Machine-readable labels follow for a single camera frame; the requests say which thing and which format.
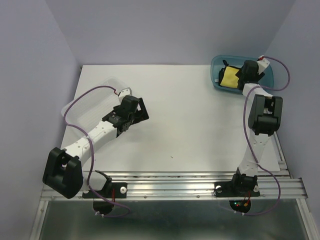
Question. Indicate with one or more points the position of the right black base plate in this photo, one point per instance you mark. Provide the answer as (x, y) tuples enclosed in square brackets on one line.
[(239, 186)]

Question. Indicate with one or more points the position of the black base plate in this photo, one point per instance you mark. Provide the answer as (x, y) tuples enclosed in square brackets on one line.
[(239, 186), (110, 190)]

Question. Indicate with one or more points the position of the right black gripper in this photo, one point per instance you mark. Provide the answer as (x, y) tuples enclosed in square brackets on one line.
[(257, 76)]

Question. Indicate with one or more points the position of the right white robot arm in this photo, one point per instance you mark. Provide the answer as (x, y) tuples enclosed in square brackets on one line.
[(261, 119)]

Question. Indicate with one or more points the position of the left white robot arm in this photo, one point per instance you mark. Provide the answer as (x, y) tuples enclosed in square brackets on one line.
[(64, 167)]

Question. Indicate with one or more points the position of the teal plastic tub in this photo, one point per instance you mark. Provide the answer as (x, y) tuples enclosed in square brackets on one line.
[(236, 61)]

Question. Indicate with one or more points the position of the white plastic basket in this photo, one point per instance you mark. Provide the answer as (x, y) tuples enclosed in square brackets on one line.
[(89, 110)]

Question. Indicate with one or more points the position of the yellow towel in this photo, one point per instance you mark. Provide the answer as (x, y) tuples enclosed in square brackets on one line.
[(227, 76)]

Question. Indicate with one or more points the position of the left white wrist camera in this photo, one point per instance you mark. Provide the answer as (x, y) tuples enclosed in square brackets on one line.
[(125, 92)]

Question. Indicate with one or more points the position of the aluminium mounting rail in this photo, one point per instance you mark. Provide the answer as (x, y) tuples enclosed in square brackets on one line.
[(166, 186)]

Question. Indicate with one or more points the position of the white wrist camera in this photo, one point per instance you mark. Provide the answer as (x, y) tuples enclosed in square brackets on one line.
[(125, 92), (263, 63)]

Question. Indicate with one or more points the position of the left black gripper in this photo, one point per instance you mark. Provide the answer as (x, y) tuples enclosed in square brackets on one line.
[(141, 114)]

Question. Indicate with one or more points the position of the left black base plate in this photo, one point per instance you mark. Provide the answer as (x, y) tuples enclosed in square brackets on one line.
[(110, 190)]

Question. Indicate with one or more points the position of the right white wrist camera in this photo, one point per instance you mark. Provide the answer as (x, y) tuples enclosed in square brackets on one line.
[(263, 63)]

